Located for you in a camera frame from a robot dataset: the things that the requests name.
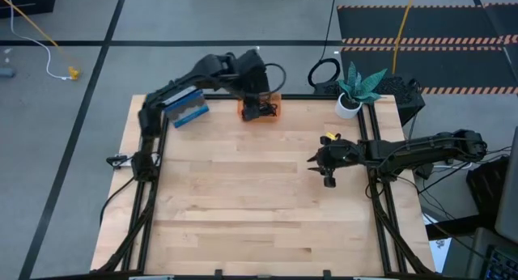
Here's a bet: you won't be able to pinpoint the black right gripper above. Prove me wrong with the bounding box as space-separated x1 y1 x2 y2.
306 134 367 189

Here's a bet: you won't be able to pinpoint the green leafy plant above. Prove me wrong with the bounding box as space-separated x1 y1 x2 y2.
338 61 389 105

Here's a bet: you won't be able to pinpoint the computer desk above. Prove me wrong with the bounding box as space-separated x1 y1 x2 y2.
443 227 518 280

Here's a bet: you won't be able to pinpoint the black cabinet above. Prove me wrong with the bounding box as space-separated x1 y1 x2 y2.
0 0 57 19

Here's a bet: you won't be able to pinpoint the white plant pot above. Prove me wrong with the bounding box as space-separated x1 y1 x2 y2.
334 92 364 120

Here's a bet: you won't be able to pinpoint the yellow hanging cable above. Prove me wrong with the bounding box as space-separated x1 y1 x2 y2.
391 0 418 75

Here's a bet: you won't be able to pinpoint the yellow floor cable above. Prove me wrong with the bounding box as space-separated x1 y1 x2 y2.
0 0 81 81

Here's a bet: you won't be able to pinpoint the black aluminium table frame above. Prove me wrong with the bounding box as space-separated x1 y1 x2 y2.
96 92 436 280

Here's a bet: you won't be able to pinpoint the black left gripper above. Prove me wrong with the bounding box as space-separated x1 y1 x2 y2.
236 49 271 122

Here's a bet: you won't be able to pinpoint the black computer keyboard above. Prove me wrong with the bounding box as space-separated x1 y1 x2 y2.
483 247 518 280

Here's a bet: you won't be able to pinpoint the orange plastic bin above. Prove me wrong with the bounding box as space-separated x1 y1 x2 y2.
236 92 283 123

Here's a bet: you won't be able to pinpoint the black hanging cable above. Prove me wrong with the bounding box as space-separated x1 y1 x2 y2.
307 0 342 87

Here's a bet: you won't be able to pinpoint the black USB-C cable large loops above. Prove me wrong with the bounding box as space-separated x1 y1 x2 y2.
257 101 280 119

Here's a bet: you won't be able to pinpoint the white floor cable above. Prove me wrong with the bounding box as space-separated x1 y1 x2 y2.
6 0 76 81

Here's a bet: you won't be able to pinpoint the black hazard striped floor mat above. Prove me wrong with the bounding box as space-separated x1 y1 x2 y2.
337 2 518 95

